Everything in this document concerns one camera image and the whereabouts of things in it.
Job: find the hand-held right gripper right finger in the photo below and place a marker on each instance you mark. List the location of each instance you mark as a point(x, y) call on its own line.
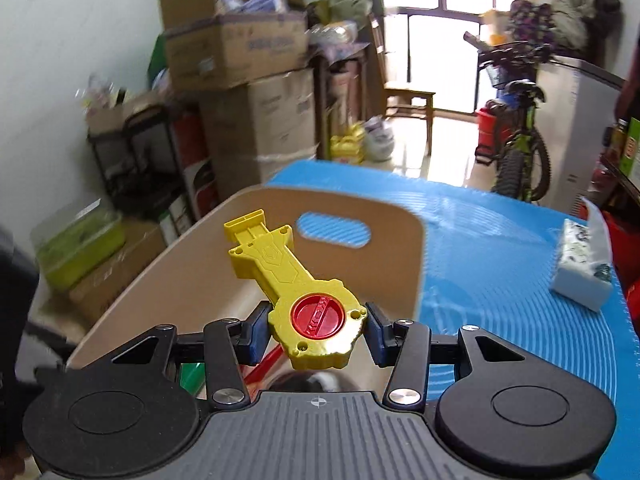
point(376, 337)

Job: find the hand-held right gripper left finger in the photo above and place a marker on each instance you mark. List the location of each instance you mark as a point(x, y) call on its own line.
point(257, 334)

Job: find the yellow toy launcher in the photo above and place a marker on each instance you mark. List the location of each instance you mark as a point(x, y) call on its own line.
point(282, 270)

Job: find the white storage box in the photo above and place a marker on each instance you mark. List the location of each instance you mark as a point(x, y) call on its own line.
point(175, 280)

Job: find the red stick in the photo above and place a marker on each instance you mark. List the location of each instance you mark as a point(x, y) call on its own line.
point(270, 362)

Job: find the blue ribbed mat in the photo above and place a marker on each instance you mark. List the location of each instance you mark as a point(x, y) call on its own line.
point(475, 240)

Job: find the flat cardboard box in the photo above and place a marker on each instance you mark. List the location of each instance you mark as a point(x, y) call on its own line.
point(125, 270)

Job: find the yellow bags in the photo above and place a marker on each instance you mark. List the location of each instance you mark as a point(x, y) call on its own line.
point(346, 147)

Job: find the white plastic bag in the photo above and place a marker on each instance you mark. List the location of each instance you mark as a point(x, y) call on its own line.
point(379, 140)

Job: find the green plastic container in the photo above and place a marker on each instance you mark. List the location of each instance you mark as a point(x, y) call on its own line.
point(75, 250)

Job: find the large sealed cardboard carton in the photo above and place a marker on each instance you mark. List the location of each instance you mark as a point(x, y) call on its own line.
point(265, 130)

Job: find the black metal rack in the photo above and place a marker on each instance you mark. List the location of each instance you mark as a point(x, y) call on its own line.
point(140, 160)

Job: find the white tissue pack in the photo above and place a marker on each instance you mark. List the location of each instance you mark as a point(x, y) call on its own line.
point(582, 260)

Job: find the green black bicycle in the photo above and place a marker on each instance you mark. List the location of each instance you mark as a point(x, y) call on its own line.
point(520, 150)

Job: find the red bucket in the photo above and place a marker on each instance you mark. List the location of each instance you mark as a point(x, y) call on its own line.
point(490, 127)

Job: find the wooden chair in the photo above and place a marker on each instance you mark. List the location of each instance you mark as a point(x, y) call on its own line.
point(407, 95)

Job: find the red bags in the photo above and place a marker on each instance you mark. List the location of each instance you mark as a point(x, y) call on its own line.
point(625, 255)

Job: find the open cardboard box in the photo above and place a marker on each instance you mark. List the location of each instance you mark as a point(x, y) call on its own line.
point(235, 50)

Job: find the dark wooden shelf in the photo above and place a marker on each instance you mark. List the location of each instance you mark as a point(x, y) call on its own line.
point(620, 175)

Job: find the white chest freezer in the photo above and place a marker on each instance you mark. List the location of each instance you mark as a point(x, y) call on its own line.
point(580, 125)

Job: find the green white carton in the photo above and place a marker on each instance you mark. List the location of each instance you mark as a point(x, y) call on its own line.
point(634, 150)

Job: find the floral bag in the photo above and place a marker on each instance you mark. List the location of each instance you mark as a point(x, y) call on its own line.
point(537, 22)

